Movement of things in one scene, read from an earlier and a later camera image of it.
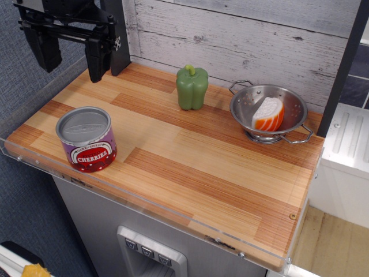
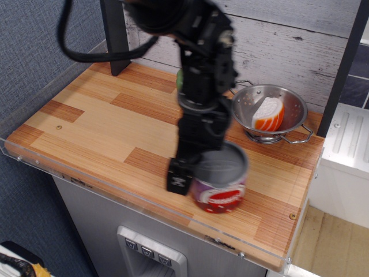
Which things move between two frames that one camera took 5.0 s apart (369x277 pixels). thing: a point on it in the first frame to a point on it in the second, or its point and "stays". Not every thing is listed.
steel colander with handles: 267,112 stays
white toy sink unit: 341,186 stays
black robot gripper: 75,20 to 205,106
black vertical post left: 120,58 stays
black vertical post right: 344,66 stays
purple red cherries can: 87,137 to 219,178
